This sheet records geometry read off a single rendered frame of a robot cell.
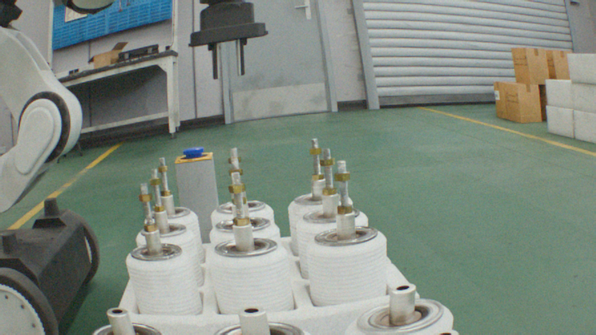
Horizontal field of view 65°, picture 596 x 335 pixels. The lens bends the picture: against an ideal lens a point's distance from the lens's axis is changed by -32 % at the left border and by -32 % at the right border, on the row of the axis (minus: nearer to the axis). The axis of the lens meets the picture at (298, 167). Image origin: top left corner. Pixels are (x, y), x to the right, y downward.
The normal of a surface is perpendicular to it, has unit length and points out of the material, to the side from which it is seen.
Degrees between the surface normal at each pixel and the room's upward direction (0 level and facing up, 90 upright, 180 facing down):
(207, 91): 90
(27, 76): 90
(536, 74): 90
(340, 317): 90
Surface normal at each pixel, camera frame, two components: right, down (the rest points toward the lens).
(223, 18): 0.21, 0.13
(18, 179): -0.16, 0.46
